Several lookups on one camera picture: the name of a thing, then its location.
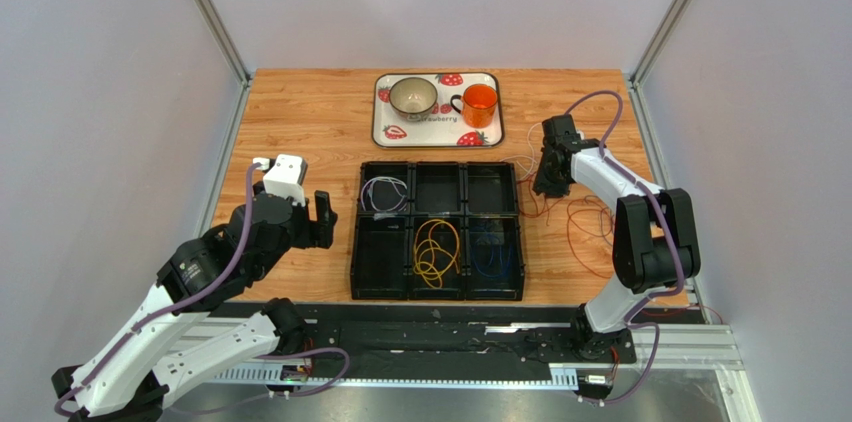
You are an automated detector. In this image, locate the white cable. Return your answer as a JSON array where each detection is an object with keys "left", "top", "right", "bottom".
[
  {"left": 359, "top": 175, "right": 409, "bottom": 213},
  {"left": 502, "top": 121, "right": 547, "bottom": 183}
]

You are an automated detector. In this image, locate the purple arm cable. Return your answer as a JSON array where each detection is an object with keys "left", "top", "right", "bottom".
[
  {"left": 53, "top": 161, "right": 351, "bottom": 417},
  {"left": 564, "top": 89, "right": 687, "bottom": 406}
]

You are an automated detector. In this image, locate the blue cable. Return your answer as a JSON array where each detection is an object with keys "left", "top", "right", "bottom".
[{"left": 471, "top": 224, "right": 515, "bottom": 277}]

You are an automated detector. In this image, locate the aluminium frame rail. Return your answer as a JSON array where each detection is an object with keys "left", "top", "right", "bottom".
[{"left": 161, "top": 313, "right": 760, "bottom": 421}]

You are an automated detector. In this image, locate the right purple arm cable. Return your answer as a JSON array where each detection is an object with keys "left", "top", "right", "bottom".
[{"left": 564, "top": 89, "right": 687, "bottom": 406}]

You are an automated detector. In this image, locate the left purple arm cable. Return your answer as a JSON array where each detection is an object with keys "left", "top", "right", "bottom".
[{"left": 53, "top": 161, "right": 351, "bottom": 417}]

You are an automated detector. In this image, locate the grey ceramic bowl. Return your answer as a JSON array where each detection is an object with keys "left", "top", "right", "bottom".
[{"left": 389, "top": 77, "right": 438, "bottom": 122}]

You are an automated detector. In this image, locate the strawberry pattern tray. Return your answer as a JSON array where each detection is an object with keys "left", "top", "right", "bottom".
[{"left": 372, "top": 72, "right": 505, "bottom": 149}]

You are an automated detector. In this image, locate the yellow cable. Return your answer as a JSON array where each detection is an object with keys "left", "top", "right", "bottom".
[{"left": 412, "top": 217, "right": 463, "bottom": 289}]

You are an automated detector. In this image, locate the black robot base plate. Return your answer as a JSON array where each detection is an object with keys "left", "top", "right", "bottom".
[{"left": 273, "top": 303, "right": 637, "bottom": 382}]

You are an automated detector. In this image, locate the dark purple cable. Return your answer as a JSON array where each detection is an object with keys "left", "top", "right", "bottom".
[{"left": 584, "top": 194, "right": 620, "bottom": 246}]

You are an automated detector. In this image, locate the black six-compartment organizer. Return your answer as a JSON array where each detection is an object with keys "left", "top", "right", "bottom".
[{"left": 349, "top": 161, "right": 526, "bottom": 302}]

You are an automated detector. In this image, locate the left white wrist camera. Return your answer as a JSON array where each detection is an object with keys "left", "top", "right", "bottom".
[{"left": 252, "top": 154, "right": 308, "bottom": 207}]

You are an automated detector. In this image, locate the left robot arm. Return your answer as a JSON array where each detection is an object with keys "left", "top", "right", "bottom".
[{"left": 51, "top": 191, "right": 338, "bottom": 421}]

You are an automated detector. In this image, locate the orange mug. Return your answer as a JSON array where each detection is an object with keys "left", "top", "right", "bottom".
[{"left": 450, "top": 84, "right": 499, "bottom": 129}]

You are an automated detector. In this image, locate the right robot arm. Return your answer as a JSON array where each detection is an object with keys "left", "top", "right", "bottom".
[{"left": 532, "top": 115, "right": 701, "bottom": 361}]

